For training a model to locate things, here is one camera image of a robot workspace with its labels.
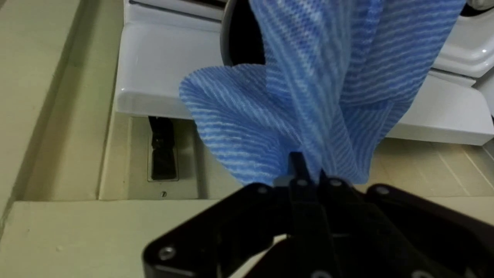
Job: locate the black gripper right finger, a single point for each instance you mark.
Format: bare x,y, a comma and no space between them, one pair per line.
410,232

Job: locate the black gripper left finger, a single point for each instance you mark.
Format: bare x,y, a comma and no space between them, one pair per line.
231,232

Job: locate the blue striped towel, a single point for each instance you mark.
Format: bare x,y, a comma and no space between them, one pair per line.
318,93

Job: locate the white gas stove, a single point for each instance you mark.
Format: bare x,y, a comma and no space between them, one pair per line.
163,67

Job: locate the black wall outlet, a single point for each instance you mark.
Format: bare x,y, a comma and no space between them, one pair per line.
162,149

